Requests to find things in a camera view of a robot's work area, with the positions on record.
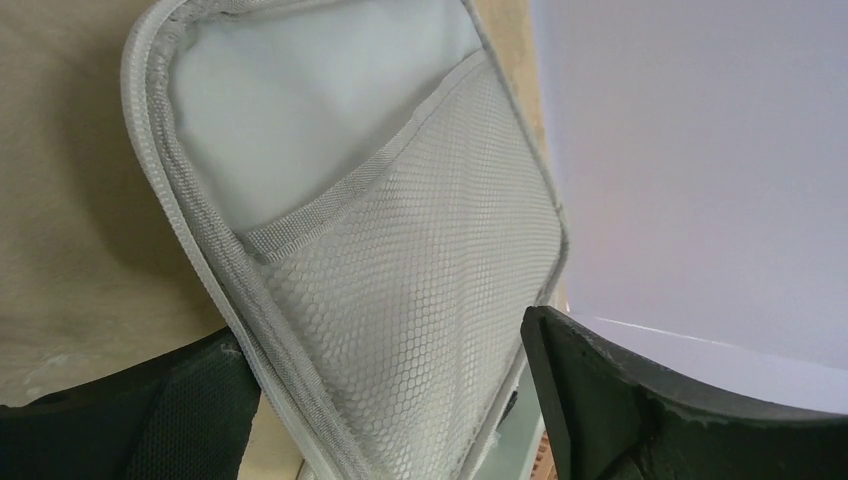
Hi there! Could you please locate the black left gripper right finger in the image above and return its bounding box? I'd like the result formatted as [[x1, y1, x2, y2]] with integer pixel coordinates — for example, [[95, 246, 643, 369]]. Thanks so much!
[[521, 306, 847, 479]]

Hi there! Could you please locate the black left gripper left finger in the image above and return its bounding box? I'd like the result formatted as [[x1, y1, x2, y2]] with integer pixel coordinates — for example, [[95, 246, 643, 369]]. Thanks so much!
[[1, 329, 261, 479]]

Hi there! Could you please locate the grey medicine case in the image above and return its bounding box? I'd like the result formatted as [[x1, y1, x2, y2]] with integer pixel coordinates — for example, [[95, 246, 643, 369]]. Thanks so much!
[[121, 1, 568, 479]]

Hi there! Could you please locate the peach plastic desk organizer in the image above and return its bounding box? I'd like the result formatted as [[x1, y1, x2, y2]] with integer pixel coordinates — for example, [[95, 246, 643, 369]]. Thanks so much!
[[529, 431, 558, 480]]

